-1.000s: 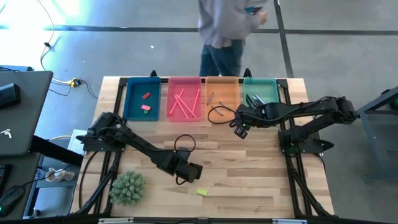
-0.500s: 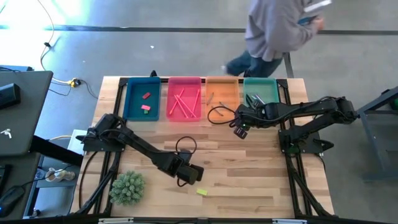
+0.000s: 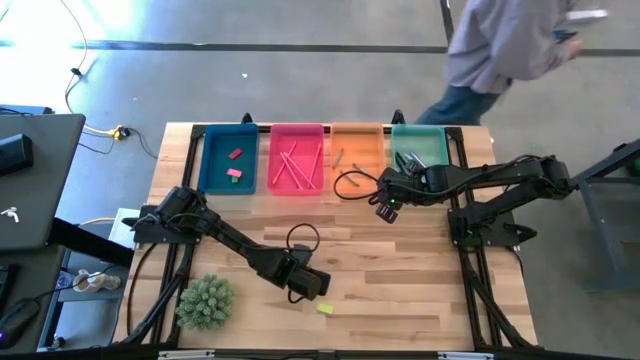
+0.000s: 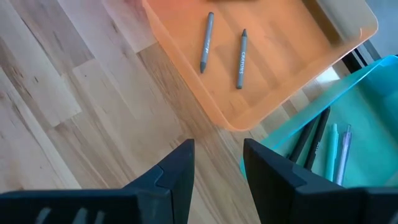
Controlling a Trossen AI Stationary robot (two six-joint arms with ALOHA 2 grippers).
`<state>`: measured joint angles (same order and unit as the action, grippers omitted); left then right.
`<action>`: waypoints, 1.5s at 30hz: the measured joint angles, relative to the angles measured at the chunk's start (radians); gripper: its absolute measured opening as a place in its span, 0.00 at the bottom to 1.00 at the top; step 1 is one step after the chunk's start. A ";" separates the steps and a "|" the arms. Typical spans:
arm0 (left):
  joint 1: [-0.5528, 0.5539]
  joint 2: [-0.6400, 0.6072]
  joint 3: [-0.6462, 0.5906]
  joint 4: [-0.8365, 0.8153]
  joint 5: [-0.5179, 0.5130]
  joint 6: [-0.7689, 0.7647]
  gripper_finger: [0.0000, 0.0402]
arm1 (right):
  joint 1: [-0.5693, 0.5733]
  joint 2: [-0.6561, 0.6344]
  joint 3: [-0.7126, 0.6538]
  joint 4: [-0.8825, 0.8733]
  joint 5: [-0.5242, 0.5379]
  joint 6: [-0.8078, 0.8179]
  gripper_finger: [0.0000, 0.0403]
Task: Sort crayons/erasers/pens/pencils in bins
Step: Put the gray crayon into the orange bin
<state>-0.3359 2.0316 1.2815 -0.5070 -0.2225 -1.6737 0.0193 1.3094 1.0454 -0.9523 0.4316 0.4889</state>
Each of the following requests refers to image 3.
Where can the small green object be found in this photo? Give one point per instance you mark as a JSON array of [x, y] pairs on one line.
[[635, 166]]

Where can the black aluminium table frame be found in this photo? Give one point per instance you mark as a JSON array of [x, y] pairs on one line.
[[470, 290]]

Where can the beige curled object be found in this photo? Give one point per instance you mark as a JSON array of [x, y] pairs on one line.
[[95, 281]]

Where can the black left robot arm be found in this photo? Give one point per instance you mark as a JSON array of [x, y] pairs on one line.
[[225, 235]]

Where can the black computer mouse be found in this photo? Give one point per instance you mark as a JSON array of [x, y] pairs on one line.
[[17, 320]]

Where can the teal plastic bin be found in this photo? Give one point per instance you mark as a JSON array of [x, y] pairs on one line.
[[425, 140]]

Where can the orange plastic bin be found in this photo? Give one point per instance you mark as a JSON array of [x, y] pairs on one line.
[[355, 140]]

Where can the black box device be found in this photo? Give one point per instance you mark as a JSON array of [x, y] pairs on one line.
[[15, 155]]

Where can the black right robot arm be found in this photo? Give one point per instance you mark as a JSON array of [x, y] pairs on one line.
[[500, 175]]

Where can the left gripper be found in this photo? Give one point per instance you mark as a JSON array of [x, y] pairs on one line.
[[277, 264]]

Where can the pink plastic bin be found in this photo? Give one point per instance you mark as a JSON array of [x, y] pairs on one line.
[[300, 132]]

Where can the green artificial plant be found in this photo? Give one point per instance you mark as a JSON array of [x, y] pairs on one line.
[[205, 302]]

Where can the silver metal bracket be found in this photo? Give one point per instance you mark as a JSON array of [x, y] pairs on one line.
[[186, 355], [465, 356]]

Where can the blue plastic bin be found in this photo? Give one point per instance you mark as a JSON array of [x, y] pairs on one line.
[[215, 150]]

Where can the black desk crossbar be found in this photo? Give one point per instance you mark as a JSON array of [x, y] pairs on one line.
[[90, 245]]

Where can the pink eraser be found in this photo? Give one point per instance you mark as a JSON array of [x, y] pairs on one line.
[[234, 173]]

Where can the person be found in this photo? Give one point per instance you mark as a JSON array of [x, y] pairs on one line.
[[500, 40]]

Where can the grey crayon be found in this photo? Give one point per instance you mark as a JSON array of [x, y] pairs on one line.
[[350, 178], [338, 158], [359, 168]]

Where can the small white object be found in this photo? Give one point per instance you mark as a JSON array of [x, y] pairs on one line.
[[10, 214]]

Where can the yellow power plug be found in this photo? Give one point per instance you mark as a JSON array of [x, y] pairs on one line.
[[119, 132]]

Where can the dark grey desk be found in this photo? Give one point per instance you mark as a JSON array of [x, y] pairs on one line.
[[45, 190]]

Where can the white box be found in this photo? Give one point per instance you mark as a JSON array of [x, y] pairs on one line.
[[122, 227]]

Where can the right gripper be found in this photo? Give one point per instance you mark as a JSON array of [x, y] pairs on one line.
[[400, 186]]

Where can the yellow eraser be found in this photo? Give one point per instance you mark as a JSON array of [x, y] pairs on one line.
[[325, 309]]

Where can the red eraser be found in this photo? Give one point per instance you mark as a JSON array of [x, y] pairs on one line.
[[235, 153]]

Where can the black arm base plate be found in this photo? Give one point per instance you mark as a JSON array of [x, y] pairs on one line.
[[505, 235], [145, 235]]

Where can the grey-blue metal cart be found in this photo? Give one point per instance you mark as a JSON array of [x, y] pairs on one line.
[[595, 240]]

